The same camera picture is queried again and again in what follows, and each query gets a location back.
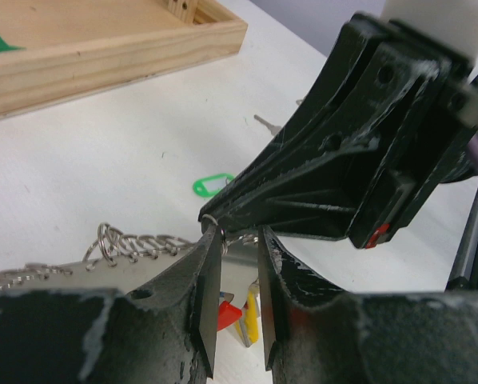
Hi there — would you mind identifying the green tag key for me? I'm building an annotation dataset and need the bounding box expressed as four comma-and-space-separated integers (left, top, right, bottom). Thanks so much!
192, 173, 234, 198

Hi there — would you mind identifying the grey key holder with rings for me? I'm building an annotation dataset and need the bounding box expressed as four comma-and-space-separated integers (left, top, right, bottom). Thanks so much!
0, 214, 264, 349

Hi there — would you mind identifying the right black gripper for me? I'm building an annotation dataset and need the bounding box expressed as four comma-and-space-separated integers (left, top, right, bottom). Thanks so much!
199, 14, 478, 249

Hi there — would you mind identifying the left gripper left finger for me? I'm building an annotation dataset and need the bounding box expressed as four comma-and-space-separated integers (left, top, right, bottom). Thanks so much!
0, 224, 222, 383

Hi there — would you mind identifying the red tag key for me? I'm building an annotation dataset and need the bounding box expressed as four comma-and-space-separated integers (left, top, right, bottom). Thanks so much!
253, 114, 283, 137

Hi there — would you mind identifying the wooden clothes rack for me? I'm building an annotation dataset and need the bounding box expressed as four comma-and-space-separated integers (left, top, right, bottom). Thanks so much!
0, 1, 248, 118

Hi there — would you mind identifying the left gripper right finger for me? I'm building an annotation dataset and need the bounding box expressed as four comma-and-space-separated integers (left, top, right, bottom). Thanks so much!
258, 226, 478, 383

